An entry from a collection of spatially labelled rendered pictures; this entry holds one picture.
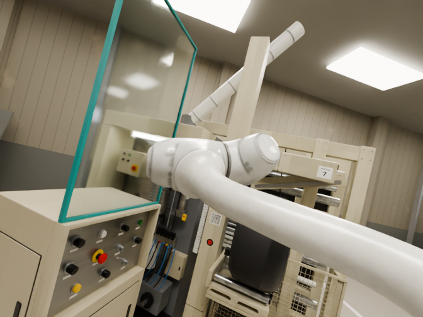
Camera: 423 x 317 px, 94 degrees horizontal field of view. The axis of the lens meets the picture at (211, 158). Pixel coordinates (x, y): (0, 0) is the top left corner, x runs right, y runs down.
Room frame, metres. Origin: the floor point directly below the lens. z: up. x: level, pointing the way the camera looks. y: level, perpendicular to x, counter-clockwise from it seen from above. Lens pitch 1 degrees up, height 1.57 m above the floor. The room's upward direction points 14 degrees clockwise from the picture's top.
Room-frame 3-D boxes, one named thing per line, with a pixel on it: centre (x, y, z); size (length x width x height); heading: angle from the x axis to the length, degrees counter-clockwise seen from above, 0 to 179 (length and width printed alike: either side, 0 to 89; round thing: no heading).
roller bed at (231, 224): (1.75, -0.31, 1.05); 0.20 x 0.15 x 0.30; 71
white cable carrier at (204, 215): (1.38, -0.05, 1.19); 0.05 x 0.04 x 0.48; 161
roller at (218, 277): (1.18, -0.35, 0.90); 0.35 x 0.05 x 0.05; 71
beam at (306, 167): (1.55, -0.61, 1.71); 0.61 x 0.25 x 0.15; 71
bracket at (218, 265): (1.37, -0.22, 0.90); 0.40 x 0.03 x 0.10; 161
